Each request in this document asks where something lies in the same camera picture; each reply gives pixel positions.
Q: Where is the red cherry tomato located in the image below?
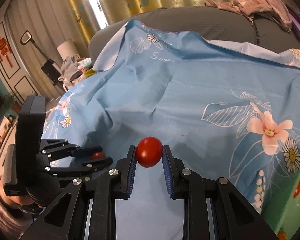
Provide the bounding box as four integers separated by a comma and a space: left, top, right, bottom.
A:
136, 137, 163, 168
293, 181, 300, 198
90, 152, 106, 160

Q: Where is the red chinese knot ornament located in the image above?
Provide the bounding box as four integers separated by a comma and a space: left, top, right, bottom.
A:
0, 36, 13, 68

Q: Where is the pink clothes pile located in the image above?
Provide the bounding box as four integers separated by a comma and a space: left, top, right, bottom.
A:
205, 0, 292, 33

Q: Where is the person left hand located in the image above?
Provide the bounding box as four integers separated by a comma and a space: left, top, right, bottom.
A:
0, 192, 34, 209

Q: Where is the red cherry tomato front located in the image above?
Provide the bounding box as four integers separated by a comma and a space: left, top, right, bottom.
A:
293, 181, 300, 198

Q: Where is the grey clothes heap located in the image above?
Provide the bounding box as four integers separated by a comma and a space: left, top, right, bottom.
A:
58, 55, 93, 83

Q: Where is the grey sofa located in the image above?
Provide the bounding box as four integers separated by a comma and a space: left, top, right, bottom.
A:
88, 6, 300, 63

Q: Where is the white cylinder lamp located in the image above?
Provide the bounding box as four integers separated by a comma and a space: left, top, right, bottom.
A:
57, 39, 79, 60

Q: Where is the green plastic bowl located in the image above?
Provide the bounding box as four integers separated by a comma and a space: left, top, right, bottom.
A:
262, 170, 300, 239

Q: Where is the orange tangerine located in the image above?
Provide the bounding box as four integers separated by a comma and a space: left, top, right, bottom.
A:
277, 232, 288, 240

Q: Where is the blue floral cloth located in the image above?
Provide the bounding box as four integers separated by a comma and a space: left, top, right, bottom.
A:
43, 18, 300, 240

